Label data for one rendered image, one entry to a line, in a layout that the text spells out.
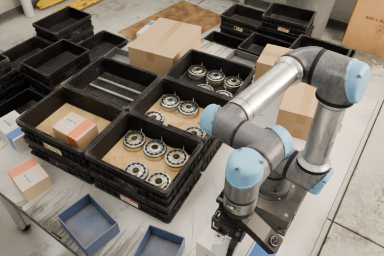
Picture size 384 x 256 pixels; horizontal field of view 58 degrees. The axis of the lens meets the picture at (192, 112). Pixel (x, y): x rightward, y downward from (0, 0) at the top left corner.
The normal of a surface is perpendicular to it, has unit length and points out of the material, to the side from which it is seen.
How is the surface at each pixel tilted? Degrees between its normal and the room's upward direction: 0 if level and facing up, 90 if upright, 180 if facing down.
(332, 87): 87
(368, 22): 76
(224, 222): 0
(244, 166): 0
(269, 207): 2
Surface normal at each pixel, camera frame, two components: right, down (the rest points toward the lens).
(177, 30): 0.00, -0.74
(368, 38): -0.53, 0.33
